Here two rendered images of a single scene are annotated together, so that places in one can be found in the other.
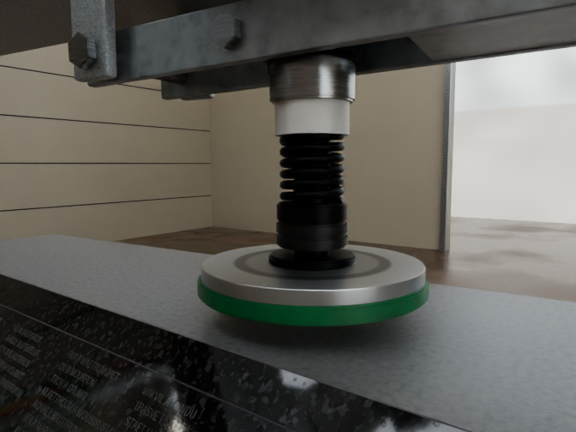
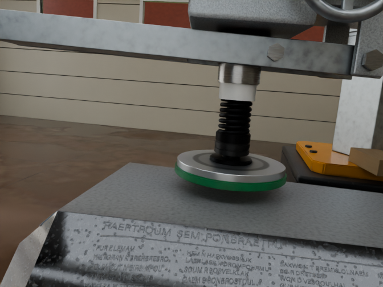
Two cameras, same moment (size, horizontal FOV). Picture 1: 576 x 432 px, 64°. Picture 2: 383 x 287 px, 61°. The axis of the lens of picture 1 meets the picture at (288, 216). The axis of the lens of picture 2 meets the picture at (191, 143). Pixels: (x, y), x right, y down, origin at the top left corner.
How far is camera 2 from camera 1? 105 cm
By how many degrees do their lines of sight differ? 148
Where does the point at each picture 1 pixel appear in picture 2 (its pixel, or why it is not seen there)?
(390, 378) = not seen: hidden behind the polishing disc
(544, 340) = (123, 185)
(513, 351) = (139, 181)
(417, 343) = (175, 181)
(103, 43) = not seen: hidden behind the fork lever
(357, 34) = (204, 62)
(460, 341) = (159, 183)
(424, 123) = not seen: outside the picture
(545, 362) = (129, 178)
